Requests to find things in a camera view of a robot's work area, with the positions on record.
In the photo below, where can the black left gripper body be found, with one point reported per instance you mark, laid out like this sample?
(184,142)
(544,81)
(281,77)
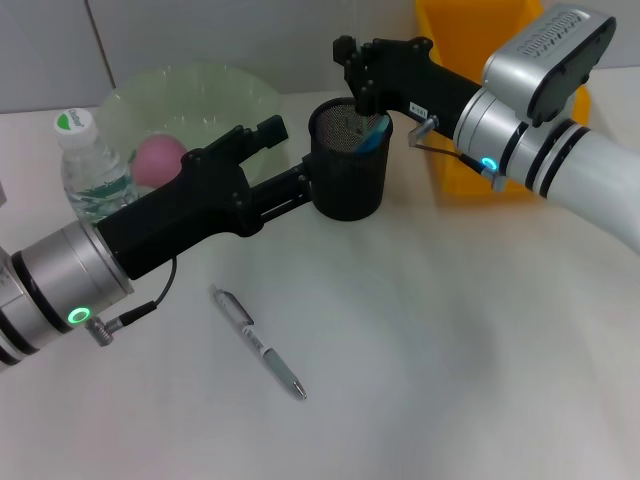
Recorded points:
(190,210)

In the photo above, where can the black mesh pen holder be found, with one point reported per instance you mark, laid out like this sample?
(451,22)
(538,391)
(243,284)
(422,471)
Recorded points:
(345,185)

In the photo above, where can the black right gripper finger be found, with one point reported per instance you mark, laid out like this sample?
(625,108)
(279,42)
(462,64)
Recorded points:
(364,85)
(347,47)

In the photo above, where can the clear water bottle green label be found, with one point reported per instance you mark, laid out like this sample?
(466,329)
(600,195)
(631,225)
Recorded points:
(90,170)

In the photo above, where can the yellow plastic bin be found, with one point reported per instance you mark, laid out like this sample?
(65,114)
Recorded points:
(450,175)

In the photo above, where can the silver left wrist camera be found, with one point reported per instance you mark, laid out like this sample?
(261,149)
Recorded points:
(2,192)

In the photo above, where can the pink peach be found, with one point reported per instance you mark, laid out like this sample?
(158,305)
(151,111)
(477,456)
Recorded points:
(157,160)

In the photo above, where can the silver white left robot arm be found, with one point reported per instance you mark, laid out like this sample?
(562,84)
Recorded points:
(55,295)

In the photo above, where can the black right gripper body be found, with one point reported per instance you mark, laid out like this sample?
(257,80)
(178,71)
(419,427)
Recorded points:
(420,85)

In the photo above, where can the green translucent fruit plate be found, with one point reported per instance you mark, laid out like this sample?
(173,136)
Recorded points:
(200,100)

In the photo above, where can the silver pen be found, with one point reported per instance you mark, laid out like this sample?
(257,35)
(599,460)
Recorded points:
(260,345)

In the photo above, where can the blue scissors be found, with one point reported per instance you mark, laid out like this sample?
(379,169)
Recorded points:
(377,135)

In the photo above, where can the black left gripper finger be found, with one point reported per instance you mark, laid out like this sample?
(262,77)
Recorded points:
(280,192)
(255,135)

